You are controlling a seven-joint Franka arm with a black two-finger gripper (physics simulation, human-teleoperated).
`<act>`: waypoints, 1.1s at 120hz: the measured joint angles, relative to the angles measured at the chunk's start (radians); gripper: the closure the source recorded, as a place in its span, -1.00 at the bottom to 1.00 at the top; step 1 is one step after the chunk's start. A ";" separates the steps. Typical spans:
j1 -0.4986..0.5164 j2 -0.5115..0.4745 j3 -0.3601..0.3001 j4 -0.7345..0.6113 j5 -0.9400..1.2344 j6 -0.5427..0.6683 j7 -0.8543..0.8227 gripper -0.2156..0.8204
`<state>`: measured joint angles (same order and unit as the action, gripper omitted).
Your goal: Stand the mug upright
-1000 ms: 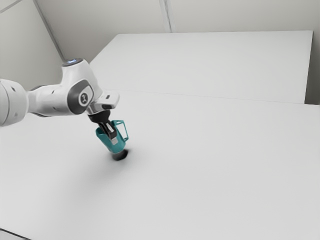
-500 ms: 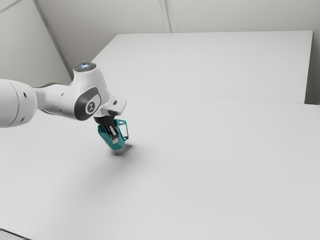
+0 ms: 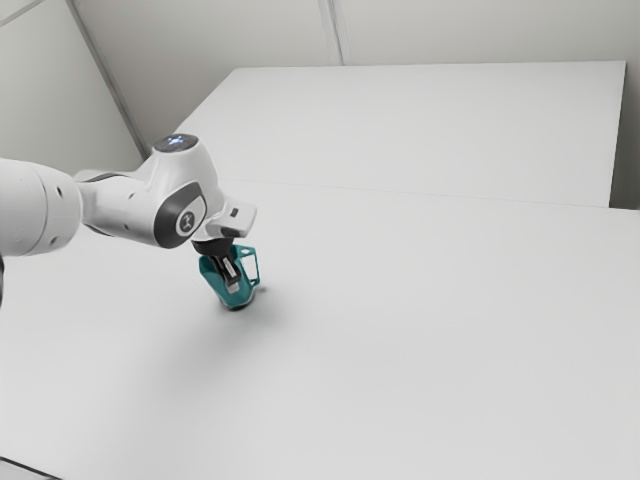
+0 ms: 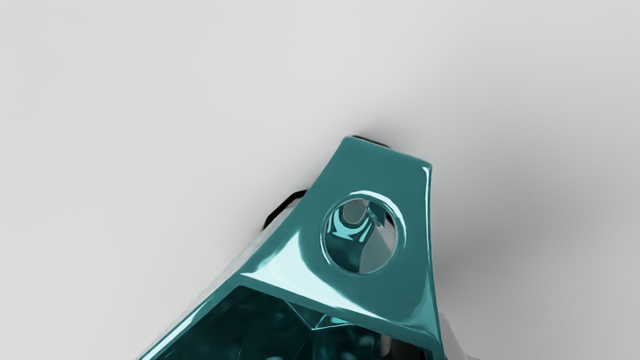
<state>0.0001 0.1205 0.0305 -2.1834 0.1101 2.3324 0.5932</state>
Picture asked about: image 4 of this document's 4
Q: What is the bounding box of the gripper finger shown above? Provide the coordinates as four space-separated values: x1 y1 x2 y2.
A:
438 312 474 360

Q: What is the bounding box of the teal faceted mug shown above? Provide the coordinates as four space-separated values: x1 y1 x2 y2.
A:
136 135 448 360

